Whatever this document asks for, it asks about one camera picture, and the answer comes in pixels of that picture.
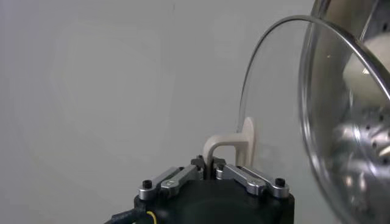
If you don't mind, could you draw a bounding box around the stainless steel steamer basket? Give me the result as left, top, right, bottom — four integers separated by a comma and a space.
298, 0, 390, 224

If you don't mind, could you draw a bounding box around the white steamed baozi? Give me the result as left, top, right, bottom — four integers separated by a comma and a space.
342, 32, 390, 105

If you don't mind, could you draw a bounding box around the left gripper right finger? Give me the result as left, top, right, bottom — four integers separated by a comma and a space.
213, 157, 290, 199

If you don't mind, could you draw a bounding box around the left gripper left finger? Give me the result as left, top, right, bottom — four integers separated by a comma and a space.
138, 155, 205, 201

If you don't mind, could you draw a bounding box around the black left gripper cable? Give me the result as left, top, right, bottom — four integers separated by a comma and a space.
105, 208, 158, 224

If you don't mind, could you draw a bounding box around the glass pot lid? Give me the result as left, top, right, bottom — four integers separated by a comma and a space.
202, 15, 390, 224

